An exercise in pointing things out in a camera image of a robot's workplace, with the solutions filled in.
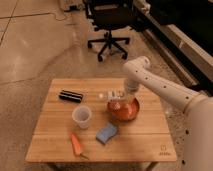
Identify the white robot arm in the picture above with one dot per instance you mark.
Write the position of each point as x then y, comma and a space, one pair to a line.
198, 145

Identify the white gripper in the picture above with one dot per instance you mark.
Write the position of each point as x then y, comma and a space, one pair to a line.
130, 88

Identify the orange ceramic bowl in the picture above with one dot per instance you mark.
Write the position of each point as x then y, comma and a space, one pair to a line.
124, 110

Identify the blue sponge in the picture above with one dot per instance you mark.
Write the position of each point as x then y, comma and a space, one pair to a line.
104, 134

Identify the black office chair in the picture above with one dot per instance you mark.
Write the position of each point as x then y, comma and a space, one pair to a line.
111, 15

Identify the clear plastic cup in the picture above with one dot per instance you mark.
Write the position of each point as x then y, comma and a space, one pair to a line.
81, 115

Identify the wooden table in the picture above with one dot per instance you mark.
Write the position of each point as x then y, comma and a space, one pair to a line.
58, 139

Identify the black rectangular case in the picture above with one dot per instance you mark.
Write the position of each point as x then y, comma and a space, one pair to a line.
71, 96

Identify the clear plastic bottle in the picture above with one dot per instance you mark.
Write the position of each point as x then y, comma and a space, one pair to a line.
112, 95

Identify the long workbench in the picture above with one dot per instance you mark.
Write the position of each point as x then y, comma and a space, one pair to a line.
186, 27

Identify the orange carrot toy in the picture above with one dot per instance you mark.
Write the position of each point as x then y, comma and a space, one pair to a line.
77, 146

